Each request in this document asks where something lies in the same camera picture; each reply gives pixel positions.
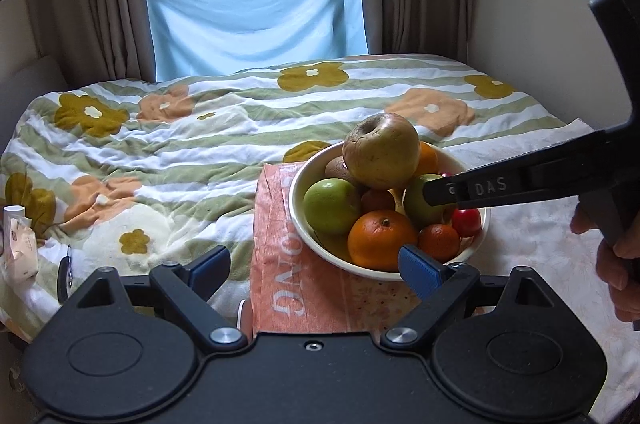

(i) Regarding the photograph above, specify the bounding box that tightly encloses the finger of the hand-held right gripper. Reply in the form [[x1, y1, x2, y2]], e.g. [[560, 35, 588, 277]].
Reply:
[[422, 130, 608, 209]]

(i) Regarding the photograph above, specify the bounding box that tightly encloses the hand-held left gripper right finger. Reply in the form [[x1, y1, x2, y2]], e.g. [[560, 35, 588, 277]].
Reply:
[[381, 244, 556, 350]]

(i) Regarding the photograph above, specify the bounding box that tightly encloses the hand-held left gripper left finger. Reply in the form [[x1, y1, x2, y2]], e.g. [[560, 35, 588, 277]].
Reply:
[[75, 245, 249, 350]]

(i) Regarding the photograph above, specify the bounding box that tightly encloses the red cherry tomato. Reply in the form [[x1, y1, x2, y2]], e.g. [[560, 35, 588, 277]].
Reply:
[[451, 206, 483, 239]]

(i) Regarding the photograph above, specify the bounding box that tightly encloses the large orange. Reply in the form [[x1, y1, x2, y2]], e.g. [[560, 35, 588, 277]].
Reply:
[[347, 210, 420, 272]]

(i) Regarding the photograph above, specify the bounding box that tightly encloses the green apple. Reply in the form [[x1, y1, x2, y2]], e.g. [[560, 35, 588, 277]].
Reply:
[[303, 178, 363, 235], [403, 174, 453, 229]]

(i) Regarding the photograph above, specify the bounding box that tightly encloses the cream oval bowl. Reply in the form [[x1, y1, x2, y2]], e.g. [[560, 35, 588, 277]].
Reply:
[[290, 144, 492, 281]]

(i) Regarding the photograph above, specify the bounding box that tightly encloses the large wrinkled yellow apple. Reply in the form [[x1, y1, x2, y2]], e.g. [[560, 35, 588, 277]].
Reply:
[[342, 113, 421, 191]]

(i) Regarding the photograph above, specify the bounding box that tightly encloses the person's right hand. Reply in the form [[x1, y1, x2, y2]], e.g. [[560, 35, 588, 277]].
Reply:
[[570, 206, 640, 322]]

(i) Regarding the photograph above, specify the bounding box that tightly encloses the pink towel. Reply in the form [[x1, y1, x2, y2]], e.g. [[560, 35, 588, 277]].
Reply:
[[248, 118, 640, 420]]

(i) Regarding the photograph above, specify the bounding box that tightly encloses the medium orange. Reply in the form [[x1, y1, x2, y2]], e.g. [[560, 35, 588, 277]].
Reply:
[[412, 141, 440, 179]]

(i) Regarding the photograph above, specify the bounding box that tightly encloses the floral striped quilt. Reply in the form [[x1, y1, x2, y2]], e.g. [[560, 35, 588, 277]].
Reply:
[[0, 54, 576, 335]]

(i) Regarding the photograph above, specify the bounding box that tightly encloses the brown kiwi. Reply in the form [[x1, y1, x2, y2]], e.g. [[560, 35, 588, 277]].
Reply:
[[325, 155, 366, 195]]

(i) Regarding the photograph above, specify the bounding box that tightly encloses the small black object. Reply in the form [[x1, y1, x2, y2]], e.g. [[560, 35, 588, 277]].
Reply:
[[56, 246, 76, 305]]

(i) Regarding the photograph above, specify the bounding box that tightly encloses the white tissue packet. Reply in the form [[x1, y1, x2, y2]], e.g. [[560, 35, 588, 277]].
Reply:
[[0, 219, 39, 282]]

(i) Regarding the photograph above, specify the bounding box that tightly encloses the grey headboard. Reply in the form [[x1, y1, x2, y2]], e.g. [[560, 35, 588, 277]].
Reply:
[[0, 56, 69, 149]]

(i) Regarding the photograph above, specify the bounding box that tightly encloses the light blue cloth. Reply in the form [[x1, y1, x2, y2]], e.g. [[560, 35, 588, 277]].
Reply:
[[142, 0, 368, 82]]

